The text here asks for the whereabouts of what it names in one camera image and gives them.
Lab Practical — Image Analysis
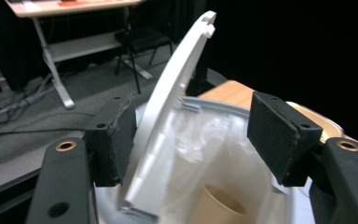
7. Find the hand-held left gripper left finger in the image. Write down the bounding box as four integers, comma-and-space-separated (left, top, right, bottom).
84, 93, 138, 188

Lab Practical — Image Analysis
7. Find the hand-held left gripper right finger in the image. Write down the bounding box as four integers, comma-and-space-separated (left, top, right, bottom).
247, 91, 324, 188

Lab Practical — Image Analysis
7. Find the white plastic trash bin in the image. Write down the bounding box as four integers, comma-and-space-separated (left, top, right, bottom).
93, 96, 296, 224

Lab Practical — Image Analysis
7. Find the white trash bin lid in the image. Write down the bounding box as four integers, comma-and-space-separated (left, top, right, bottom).
117, 10, 218, 219

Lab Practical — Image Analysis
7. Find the brown paper cup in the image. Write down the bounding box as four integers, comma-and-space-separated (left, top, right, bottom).
195, 183, 250, 224

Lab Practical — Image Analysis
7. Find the beige bowl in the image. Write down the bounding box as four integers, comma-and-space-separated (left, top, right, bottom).
285, 101, 345, 145

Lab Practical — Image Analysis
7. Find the clear plastic bin liner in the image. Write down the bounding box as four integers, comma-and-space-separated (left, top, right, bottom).
163, 106, 275, 224

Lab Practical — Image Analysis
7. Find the white desk with metal legs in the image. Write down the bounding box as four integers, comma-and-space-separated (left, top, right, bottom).
4, 0, 147, 110

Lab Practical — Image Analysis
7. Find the black chair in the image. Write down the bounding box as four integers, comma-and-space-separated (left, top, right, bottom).
114, 25, 173, 94

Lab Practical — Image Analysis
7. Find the orange item on desk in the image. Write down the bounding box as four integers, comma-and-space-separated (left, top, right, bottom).
58, 0, 91, 7

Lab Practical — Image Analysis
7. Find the black floor cable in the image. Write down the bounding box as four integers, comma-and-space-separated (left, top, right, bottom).
0, 126, 88, 138

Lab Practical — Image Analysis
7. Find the grey floor cable bundle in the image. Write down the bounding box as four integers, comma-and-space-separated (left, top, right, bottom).
0, 73, 60, 126

